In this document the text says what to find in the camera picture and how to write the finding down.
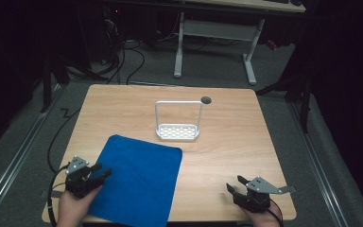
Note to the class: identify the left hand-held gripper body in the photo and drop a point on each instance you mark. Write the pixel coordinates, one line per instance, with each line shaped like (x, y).
(76, 179)

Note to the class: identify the white towel rack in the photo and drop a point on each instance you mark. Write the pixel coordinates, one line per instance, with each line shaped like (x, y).
(178, 121)

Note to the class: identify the black metal stand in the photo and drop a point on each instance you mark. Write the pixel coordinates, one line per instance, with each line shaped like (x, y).
(296, 91)
(52, 72)

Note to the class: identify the computer tower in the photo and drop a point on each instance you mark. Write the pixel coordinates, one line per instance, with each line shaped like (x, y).
(112, 30)

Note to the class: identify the person's right hand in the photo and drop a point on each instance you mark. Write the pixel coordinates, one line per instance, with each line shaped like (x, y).
(263, 219)

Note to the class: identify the blue cloth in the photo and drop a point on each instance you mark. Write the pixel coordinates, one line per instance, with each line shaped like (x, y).
(137, 179)

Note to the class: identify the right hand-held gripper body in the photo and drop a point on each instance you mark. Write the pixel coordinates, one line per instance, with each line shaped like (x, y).
(258, 194)

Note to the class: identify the white-legged desk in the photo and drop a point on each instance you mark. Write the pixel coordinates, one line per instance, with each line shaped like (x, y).
(220, 34)

